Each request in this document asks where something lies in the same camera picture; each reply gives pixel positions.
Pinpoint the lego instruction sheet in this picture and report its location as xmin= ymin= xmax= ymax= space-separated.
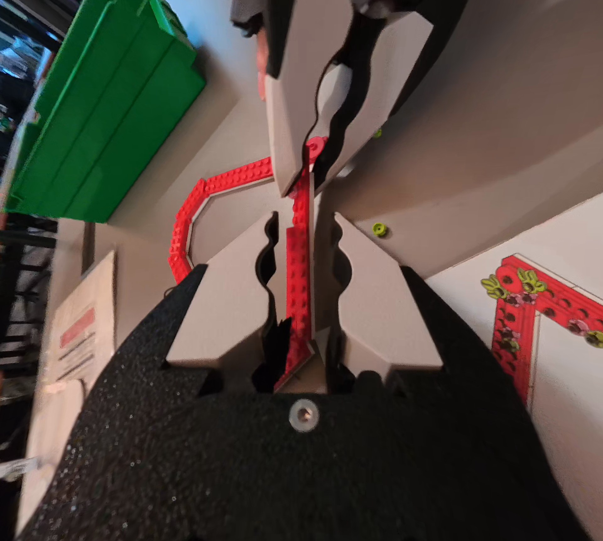
xmin=425 ymin=195 xmax=603 ymax=541

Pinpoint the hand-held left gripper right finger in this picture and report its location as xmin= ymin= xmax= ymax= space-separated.
xmin=330 ymin=213 xmax=443 ymax=377

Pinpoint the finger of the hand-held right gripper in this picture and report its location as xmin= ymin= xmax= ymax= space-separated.
xmin=313 ymin=11 xmax=434 ymax=189
xmin=265 ymin=0 xmax=354 ymax=197

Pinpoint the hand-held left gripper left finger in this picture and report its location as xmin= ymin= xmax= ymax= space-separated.
xmin=166 ymin=211 xmax=280 ymax=368

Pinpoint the green plastic bin stack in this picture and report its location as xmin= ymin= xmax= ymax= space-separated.
xmin=2 ymin=0 xmax=207 ymax=224

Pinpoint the red curved lego frame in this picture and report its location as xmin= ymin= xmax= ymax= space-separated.
xmin=168 ymin=136 xmax=330 ymax=393

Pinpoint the person's right hand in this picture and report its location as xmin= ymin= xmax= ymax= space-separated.
xmin=257 ymin=30 xmax=270 ymax=101

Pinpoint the white paper with red label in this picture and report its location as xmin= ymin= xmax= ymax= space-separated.
xmin=41 ymin=249 xmax=117 ymax=393

